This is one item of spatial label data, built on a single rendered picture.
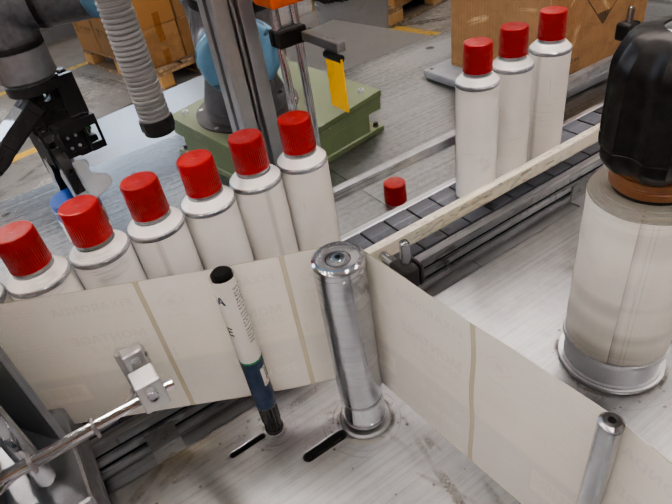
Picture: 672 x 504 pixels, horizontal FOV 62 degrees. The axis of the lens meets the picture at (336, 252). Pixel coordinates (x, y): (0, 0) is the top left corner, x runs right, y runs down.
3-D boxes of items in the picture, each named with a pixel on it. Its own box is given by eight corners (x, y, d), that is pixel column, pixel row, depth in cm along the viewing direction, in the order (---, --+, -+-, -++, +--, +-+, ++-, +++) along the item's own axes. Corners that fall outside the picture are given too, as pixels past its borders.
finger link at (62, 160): (88, 190, 81) (55, 133, 78) (78, 195, 80) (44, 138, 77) (81, 190, 85) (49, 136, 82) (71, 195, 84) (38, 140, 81)
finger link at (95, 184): (129, 205, 86) (98, 150, 83) (93, 224, 83) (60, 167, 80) (123, 205, 88) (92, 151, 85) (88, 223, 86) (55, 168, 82)
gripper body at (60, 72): (110, 149, 84) (76, 71, 77) (55, 175, 80) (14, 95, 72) (89, 137, 89) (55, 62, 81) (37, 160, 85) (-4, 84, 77)
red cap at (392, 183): (380, 203, 86) (378, 184, 84) (391, 191, 88) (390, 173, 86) (399, 208, 84) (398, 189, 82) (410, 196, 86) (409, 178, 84)
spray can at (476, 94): (475, 210, 72) (478, 52, 60) (447, 194, 76) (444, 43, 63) (503, 194, 74) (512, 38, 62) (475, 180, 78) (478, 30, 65)
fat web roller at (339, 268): (359, 450, 48) (327, 288, 36) (330, 415, 51) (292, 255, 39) (401, 421, 49) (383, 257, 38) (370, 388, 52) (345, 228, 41)
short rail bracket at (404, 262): (408, 334, 64) (401, 253, 56) (392, 320, 66) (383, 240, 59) (430, 321, 65) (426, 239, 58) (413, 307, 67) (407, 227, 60)
